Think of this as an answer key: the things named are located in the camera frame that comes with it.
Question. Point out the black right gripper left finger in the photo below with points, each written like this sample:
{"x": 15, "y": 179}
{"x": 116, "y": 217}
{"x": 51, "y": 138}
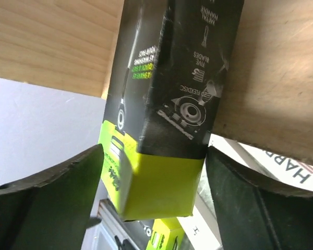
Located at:
{"x": 51, "y": 209}

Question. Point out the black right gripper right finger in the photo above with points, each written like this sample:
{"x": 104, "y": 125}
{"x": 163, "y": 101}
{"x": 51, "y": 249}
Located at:
{"x": 254, "y": 211}

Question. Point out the white Harry's razor box front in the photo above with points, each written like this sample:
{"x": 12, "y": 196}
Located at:
{"x": 201, "y": 227}

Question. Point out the black green razor box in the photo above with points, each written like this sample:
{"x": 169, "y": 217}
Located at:
{"x": 166, "y": 83}
{"x": 140, "y": 234}

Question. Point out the light wooden two-tier shelf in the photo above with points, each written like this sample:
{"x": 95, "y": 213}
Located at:
{"x": 268, "y": 98}

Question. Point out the white Harry's labelled razor box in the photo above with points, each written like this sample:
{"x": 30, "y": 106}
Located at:
{"x": 278, "y": 167}

